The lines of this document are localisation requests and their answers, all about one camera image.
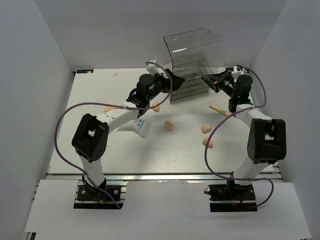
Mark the beige makeup tube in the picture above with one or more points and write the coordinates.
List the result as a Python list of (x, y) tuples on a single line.
[(108, 108)]

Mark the beige makeup sponge right lower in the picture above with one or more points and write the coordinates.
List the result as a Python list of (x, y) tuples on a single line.
[(207, 142)]

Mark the aluminium rail front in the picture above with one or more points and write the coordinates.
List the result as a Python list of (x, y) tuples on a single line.
[(274, 175)]

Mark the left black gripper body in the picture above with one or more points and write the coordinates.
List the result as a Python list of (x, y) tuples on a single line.
[(160, 85)]

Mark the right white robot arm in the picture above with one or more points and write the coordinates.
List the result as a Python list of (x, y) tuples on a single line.
[(266, 142)]

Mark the beige rose-gold lipstick pen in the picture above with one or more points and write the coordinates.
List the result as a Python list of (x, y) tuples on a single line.
[(219, 110)]

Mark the beige makeup sponge centre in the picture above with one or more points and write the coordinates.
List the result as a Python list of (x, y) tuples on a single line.
[(168, 126)]

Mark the left blue table label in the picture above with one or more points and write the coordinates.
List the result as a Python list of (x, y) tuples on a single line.
[(84, 71)]

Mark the beige makeup sponge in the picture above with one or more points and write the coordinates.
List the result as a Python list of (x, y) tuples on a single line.
[(206, 128), (207, 142), (168, 126), (156, 107)]

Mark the beige makeup sponge right upper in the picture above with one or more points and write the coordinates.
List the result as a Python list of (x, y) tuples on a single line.
[(206, 128)]

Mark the white blue sachet packet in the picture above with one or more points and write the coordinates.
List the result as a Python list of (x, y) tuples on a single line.
[(140, 125)]

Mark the clear acrylic organizer box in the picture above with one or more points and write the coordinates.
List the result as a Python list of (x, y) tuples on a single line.
[(195, 53)]

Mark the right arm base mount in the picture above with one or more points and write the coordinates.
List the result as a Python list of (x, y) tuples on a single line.
[(226, 199)]

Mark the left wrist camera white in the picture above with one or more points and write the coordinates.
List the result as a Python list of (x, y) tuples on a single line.
[(154, 69)]

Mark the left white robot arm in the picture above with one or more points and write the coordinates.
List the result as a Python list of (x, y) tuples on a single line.
[(91, 136)]

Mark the beige makeup sponge far left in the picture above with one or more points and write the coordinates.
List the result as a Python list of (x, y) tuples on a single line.
[(156, 107)]

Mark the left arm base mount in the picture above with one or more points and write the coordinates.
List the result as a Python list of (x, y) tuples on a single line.
[(85, 198)]

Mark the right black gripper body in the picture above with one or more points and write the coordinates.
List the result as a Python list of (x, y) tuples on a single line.
[(226, 85)]

